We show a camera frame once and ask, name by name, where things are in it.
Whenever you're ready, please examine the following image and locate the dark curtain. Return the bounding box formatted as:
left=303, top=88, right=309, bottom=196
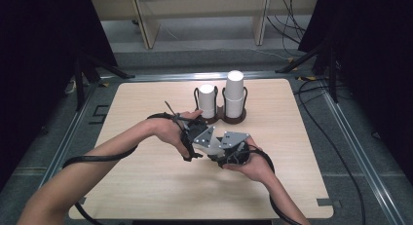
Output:
left=0, top=0, right=119, bottom=190
left=297, top=0, right=413, bottom=177

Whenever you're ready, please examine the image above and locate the person's right hand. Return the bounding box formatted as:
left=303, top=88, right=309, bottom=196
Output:
left=223, top=136, right=273, bottom=184

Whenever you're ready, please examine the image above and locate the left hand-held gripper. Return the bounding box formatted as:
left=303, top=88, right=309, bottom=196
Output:
left=179, top=116, right=216, bottom=163

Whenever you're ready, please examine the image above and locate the black metal stand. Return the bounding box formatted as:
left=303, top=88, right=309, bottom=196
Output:
left=71, top=52, right=136, bottom=113
left=275, top=39, right=339, bottom=104

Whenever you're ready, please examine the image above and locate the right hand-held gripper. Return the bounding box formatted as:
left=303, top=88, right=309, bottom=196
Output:
left=207, top=131, right=251, bottom=169

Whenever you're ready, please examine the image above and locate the person's left hand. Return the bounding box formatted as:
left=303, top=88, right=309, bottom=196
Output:
left=146, top=109, right=205, bottom=160

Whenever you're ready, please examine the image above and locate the aluminium floor rail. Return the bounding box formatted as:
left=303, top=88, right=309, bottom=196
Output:
left=99, top=70, right=295, bottom=84
left=319, top=90, right=408, bottom=225
left=38, top=81, right=102, bottom=189

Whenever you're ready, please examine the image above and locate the thick black gripper cable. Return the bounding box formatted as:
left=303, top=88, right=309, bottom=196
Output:
left=227, top=143, right=303, bottom=225
left=61, top=111, right=183, bottom=225

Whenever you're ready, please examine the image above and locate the beige desk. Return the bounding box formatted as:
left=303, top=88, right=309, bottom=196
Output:
left=89, top=0, right=321, bottom=51

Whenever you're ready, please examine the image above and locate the stack of white paper cups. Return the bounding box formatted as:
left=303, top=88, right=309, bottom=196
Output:
left=198, top=84, right=216, bottom=120
left=223, top=69, right=246, bottom=120

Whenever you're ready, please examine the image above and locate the long black floor cable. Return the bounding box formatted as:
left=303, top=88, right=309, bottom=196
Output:
left=291, top=78, right=368, bottom=225

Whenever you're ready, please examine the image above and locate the bundle of black cables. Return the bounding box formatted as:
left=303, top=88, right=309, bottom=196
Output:
left=265, top=0, right=308, bottom=47

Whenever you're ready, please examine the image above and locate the grey tape strip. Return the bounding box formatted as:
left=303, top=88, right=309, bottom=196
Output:
left=316, top=198, right=343, bottom=209

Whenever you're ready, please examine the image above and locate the black double cup holder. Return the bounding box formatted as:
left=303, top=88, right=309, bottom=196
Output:
left=193, top=86, right=248, bottom=126

